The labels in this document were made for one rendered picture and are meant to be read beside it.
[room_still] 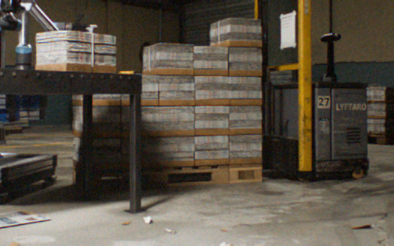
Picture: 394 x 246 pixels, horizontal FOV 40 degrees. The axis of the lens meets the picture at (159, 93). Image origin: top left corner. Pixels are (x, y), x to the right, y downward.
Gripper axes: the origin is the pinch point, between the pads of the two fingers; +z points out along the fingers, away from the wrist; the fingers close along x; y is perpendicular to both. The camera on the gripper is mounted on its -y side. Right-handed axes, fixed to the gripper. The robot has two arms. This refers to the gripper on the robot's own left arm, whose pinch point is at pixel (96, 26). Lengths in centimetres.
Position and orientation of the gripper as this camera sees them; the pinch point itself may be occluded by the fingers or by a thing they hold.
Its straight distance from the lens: 431.4
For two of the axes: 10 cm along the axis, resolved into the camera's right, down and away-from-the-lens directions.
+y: -0.3, 9.9, 1.2
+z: 9.7, 0.0, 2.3
